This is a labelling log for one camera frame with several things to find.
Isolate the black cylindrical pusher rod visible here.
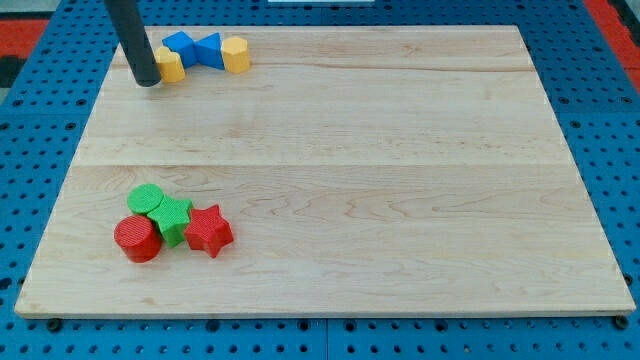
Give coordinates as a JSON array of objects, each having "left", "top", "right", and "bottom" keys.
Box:
[{"left": 104, "top": 0, "right": 161, "bottom": 87}]

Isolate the yellow hexagon block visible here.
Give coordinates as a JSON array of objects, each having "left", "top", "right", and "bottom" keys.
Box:
[{"left": 221, "top": 36, "right": 251, "bottom": 74}]

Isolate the red cylinder block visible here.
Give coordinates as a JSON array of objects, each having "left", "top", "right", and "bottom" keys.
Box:
[{"left": 113, "top": 215, "right": 162, "bottom": 263}]

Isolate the green cylinder block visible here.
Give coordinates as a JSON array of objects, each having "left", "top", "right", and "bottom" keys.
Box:
[{"left": 127, "top": 183, "right": 164, "bottom": 215}]

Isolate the blue triangle block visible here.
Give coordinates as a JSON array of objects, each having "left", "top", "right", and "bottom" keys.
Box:
[{"left": 195, "top": 33, "right": 225, "bottom": 70}]

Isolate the green star block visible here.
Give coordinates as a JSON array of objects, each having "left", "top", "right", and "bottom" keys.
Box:
[{"left": 147, "top": 195, "right": 193, "bottom": 248}]

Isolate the red star block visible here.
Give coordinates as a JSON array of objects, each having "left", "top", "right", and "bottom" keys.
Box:
[{"left": 183, "top": 204, "right": 234, "bottom": 258}]

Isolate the wooden board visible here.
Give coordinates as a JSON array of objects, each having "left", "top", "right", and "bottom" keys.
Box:
[{"left": 15, "top": 26, "right": 636, "bottom": 319}]

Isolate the blue cube block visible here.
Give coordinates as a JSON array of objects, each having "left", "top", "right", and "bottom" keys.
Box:
[{"left": 162, "top": 31, "right": 198, "bottom": 69}]

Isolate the yellow heart block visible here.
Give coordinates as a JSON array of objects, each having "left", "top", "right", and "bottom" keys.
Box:
[{"left": 154, "top": 46, "right": 186, "bottom": 83}]

